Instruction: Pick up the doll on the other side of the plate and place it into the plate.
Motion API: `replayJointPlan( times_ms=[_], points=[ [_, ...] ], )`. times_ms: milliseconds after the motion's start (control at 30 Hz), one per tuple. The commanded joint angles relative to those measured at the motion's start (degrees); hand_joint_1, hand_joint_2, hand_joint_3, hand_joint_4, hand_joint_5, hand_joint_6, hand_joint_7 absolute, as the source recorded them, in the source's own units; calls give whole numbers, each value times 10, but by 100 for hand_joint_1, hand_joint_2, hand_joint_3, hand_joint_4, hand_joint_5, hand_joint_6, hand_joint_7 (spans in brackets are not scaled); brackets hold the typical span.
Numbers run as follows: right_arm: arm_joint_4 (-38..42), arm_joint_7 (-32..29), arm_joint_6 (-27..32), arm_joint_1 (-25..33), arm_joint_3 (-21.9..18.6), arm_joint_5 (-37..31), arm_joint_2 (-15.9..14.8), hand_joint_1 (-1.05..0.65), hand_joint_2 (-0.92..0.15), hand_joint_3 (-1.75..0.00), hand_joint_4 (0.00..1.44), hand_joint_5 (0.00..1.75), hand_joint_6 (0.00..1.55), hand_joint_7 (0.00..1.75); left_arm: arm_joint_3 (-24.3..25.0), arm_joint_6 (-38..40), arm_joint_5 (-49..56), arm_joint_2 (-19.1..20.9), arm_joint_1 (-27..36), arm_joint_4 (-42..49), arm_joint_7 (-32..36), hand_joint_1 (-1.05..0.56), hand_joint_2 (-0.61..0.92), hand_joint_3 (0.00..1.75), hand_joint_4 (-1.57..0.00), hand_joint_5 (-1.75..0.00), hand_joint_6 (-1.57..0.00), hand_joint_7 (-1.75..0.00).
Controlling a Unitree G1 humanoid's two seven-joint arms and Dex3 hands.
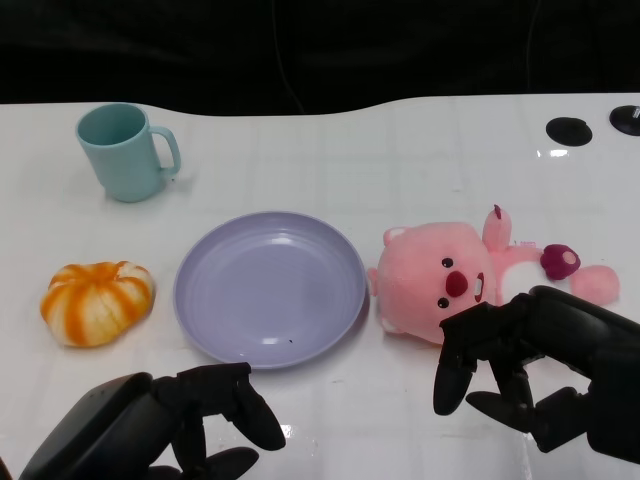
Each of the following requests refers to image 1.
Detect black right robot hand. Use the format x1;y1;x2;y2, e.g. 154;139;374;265
432;285;640;464

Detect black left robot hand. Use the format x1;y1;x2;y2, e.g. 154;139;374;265
19;362;287;480

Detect pink plush beaver doll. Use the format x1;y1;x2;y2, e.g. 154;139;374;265
367;203;621;347

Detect purple plastic plate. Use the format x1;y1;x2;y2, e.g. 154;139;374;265
173;211;370;371

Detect orange white striped pumpkin toy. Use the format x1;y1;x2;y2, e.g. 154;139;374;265
40;260;156;349

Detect teal ceramic mug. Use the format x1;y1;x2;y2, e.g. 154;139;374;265
75;102;181;204

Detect thin black background cable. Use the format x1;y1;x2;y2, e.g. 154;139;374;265
523;0;540;94
272;0;304;113

